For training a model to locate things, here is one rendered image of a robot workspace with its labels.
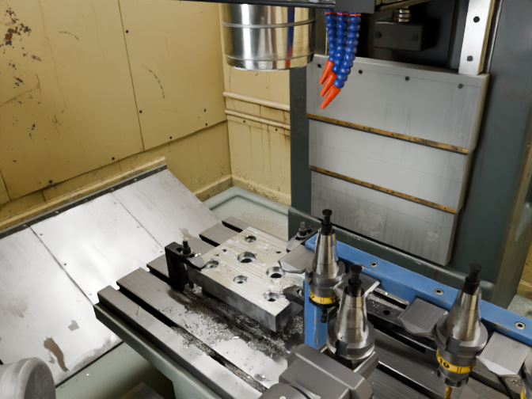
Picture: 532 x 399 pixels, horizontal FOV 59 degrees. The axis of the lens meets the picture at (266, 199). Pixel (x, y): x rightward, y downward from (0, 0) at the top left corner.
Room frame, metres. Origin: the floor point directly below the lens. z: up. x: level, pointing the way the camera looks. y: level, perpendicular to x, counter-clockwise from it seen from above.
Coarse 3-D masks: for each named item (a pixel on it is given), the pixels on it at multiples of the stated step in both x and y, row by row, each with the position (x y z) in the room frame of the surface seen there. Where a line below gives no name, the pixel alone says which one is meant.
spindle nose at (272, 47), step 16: (224, 16) 0.82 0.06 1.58; (240, 16) 0.79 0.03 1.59; (256, 16) 0.77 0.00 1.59; (272, 16) 0.77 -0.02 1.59; (288, 16) 0.78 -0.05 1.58; (304, 16) 0.79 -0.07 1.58; (224, 32) 0.83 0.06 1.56; (240, 32) 0.79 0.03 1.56; (256, 32) 0.77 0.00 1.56; (272, 32) 0.77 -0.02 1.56; (288, 32) 0.78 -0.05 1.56; (304, 32) 0.79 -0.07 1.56; (224, 48) 0.84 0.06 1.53; (240, 48) 0.79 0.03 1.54; (256, 48) 0.77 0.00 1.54; (272, 48) 0.77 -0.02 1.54; (288, 48) 0.78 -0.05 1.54; (304, 48) 0.79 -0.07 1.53; (240, 64) 0.79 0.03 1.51; (256, 64) 0.78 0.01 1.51; (272, 64) 0.77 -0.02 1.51; (288, 64) 0.78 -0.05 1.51; (304, 64) 0.80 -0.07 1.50
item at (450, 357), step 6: (438, 348) 0.47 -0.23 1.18; (444, 354) 0.45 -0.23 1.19; (450, 354) 0.44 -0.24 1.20; (450, 360) 0.44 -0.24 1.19; (456, 360) 0.44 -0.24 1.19; (462, 360) 0.44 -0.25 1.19; (474, 360) 0.44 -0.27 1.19; (462, 366) 0.44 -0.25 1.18; (468, 366) 0.44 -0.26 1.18; (468, 372) 0.44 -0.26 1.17
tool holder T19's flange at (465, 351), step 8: (440, 320) 0.48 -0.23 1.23; (440, 328) 0.46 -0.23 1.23; (440, 336) 0.45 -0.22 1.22; (448, 336) 0.45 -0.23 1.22; (480, 336) 0.45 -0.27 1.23; (440, 344) 0.45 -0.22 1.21; (448, 344) 0.45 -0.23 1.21; (456, 344) 0.44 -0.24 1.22; (464, 344) 0.43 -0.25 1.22; (472, 344) 0.43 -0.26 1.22; (480, 344) 0.43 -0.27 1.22; (456, 352) 0.44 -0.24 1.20; (464, 352) 0.44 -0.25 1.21; (472, 352) 0.43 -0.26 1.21; (464, 360) 0.43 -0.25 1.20
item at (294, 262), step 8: (296, 248) 0.68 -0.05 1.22; (304, 248) 0.68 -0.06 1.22; (288, 256) 0.65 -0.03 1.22; (296, 256) 0.65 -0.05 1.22; (304, 256) 0.65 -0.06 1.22; (312, 256) 0.65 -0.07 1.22; (280, 264) 0.63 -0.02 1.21; (288, 264) 0.63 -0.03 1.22; (296, 264) 0.63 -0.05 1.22; (304, 264) 0.63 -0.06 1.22; (288, 272) 0.62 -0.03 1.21; (296, 272) 0.61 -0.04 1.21; (304, 272) 0.62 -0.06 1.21
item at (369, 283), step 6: (348, 276) 0.59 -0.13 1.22; (360, 276) 0.59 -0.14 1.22; (366, 276) 0.59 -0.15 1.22; (372, 276) 0.59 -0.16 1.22; (342, 282) 0.58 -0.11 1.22; (366, 282) 0.58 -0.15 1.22; (372, 282) 0.58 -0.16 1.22; (378, 282) 0.58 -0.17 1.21; (336, 288) 0.57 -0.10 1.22; (342, 288) 0.57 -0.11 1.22; (366, 288) 0.56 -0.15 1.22; (372, 288) 0.56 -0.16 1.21; (336, 294) 0.56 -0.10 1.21; (342, 294) 0.55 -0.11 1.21; (366, 294) 0.55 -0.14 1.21
